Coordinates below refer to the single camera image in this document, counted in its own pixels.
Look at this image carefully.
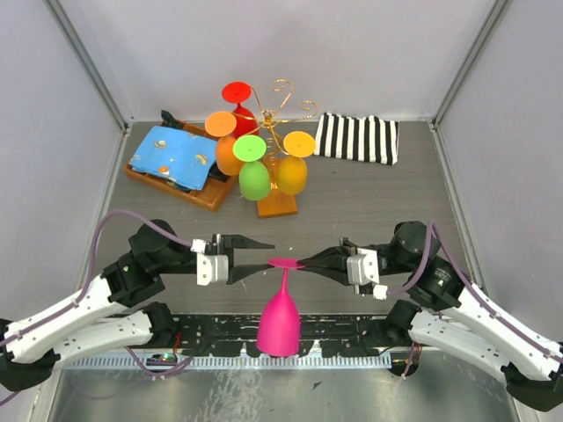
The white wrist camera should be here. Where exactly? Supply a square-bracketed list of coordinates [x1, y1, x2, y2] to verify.
[189, 238, 230, 287]
[347, 249, 389, 301]

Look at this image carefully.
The blue patterned cloth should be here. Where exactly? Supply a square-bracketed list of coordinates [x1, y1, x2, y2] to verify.
[129, 126, 216, 191]

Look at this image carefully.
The gold wire glass rack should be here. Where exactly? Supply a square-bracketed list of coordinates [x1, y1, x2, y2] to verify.
[250, 79, 319, 218]

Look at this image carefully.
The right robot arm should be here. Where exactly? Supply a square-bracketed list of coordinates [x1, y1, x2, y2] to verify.
[298, 221, 562, 412]

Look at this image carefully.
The red plastic wine glass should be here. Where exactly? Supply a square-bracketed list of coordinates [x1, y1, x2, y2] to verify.
[222, 81, 259, 139]

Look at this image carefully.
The yellow plastic wine glass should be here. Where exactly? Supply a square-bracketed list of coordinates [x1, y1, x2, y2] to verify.
[276, 131, 316, 195]

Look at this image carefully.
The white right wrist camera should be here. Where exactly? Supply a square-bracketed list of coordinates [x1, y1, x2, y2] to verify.
[347, 249, 389, 301]

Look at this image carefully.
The wooden compartment tray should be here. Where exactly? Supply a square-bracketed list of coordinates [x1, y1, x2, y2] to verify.
[123, 122, 235, 212]

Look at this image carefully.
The pink plastic wine glass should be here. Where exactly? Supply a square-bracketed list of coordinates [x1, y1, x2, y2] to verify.
[257, 258, 302, 357]

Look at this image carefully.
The dark patterned cloth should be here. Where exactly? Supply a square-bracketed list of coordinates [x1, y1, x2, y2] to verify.
[160, 110, 185, 130]

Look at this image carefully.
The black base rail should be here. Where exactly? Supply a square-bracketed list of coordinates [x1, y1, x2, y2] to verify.
[163, 314, 412, 358]

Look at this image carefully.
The orange plastic wine glass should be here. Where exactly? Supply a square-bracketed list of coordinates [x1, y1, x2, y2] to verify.
[204, 111, 244, 176]

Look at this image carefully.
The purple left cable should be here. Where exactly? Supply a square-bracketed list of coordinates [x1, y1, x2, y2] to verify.
[0, 209, 194, 405]

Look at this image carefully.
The black white striped cloth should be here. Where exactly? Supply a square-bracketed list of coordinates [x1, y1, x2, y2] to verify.
[314, 113, 399, 166]

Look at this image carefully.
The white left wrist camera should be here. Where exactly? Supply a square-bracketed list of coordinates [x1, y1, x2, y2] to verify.
[189, 238, 230, 287]

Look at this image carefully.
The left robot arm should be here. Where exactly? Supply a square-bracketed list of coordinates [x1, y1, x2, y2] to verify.
[1, 220, 269, 393]

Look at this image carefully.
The green plastic wine glass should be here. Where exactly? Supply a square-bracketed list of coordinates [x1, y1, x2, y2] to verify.
[233, 135, 271, 201]

